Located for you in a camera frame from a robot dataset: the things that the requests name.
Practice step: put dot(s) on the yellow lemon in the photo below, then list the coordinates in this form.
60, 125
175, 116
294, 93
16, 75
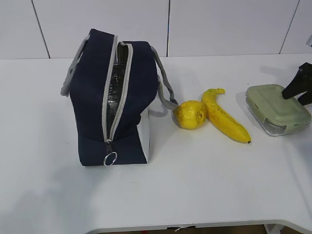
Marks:
191, 114

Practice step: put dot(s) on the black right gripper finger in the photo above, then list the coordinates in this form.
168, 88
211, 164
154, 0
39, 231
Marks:
301, 83
307, 100

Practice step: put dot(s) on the navy insulated lunch bag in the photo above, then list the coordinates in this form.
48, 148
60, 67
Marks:
111, 84

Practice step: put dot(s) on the green lid food container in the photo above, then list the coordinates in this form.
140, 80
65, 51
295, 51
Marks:
276, 115

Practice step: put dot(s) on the yellow banana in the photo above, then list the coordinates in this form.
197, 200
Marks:
221, 119

